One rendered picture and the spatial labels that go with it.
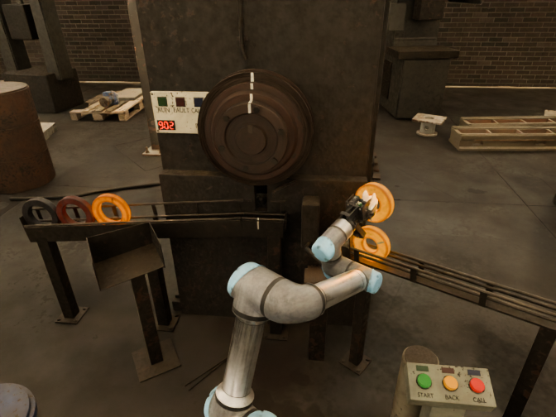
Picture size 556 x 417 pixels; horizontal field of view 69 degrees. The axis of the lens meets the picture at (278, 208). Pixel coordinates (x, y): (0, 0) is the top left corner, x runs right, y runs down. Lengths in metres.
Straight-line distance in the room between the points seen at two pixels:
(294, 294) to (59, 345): 1.68
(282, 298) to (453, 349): 1.45
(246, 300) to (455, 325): 1.59
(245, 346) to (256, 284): 0.20
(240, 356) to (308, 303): 0.27
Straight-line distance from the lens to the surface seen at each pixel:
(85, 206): 2.12
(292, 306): 1.04
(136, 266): 1.82
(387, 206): 1.53
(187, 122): 1.85
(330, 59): 1.71
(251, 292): 1.08
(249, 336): 1.17
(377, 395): 2.06
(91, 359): 2.35
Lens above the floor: 1.64
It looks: 29 degrees down
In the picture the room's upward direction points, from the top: 1 degrees counter-clockwise
